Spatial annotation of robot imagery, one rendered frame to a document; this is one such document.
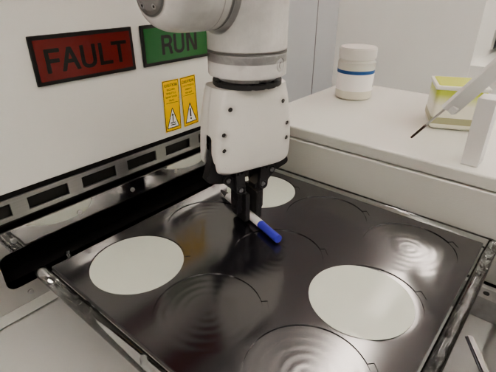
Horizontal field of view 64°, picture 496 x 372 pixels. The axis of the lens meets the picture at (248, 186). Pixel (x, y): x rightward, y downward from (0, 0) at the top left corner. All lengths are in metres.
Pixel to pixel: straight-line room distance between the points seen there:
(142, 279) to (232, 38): 0.25
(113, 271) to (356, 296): 0.25
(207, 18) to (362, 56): 0.46
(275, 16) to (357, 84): 0.41
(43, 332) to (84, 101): 0.26
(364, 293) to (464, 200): 0.21
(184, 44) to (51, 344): 0.39
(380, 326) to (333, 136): 0.31
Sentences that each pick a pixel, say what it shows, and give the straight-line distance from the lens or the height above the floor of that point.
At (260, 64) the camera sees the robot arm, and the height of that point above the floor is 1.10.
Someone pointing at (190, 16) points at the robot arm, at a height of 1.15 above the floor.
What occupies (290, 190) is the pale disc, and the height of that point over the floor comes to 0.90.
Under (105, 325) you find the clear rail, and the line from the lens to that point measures 0.39.
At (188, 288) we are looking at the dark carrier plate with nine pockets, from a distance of 0.41.
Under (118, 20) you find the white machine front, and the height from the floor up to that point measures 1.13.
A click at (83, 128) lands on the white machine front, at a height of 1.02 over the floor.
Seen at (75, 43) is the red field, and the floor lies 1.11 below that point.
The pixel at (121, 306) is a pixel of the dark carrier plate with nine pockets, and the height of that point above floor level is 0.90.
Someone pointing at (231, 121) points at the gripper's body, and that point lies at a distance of 0.42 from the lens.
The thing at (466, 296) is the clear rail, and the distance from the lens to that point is 0.45.
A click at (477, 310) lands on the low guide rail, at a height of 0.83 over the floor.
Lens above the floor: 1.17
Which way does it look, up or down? 28 degrees down
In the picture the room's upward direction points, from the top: straight up
